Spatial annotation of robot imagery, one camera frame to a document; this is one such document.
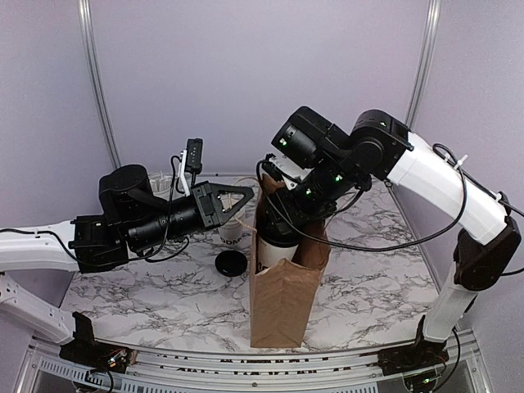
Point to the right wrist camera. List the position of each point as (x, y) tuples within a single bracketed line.
[(282, 169)]

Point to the left aluminium frame post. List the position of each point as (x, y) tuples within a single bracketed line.
[(88, 36)]

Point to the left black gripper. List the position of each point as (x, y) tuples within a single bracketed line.
[(206, 196)]

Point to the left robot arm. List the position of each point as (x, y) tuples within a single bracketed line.
[(133, 226)]

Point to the brown paper bag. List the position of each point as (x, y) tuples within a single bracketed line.
[(282, 297)]

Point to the white canister with stirrers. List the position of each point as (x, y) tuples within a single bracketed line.
[(160, 182)]

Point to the aluminium front rail base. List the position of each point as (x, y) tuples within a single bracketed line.
[(161, 370)]

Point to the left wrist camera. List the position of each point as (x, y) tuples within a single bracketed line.
[(189, 167)]

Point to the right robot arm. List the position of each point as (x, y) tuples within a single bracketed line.
[(317, 162)]

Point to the right aluminium frame post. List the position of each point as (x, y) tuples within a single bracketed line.
[(426, 55)]

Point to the black plastic cup lid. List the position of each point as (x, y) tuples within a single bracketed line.
[(231, 263)]

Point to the single white paper cup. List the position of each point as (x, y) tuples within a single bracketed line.
[(269, 255)]

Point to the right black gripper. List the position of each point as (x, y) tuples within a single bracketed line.
[(279, 205)]

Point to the aluminium frame post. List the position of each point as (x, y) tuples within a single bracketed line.
[(88, 36), (426, 55)]

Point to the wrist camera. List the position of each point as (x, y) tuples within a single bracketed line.
[(282, 169), (189, 167)]

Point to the stack of white paper cups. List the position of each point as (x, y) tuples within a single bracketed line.
[(231, 233)]

